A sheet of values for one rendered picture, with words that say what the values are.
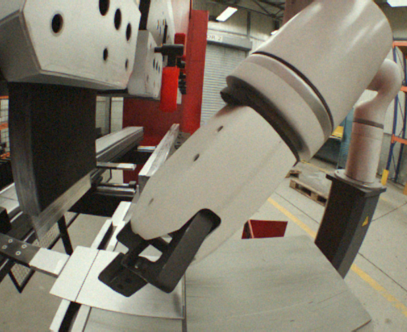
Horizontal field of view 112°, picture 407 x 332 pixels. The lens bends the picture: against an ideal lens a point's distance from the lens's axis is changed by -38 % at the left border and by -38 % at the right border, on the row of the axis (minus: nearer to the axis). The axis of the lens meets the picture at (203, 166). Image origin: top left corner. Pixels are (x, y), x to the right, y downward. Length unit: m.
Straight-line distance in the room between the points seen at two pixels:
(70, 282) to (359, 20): 0.33
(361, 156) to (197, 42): 2.04
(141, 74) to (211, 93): 7.86
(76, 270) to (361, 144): 0.71
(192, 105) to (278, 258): 2.12
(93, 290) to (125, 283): 0.06
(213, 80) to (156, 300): 8.06
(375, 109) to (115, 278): 0.70
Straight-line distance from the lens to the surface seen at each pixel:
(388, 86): 0.71
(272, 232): 0.79
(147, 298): 0.21
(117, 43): 0.15
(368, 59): 0.17
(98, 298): 0.21
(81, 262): 0.25
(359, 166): 0.70
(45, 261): 0.26
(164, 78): 0.29
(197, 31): 2.44
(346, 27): 0.16
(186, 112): 2.30
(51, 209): 0.16
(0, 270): 0.45
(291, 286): 0.24
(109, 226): 0.32
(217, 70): 8.24
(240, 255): 0.26
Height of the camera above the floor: 1.16
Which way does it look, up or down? 16 degrees down
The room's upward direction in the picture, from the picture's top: 4 degrees clockwise
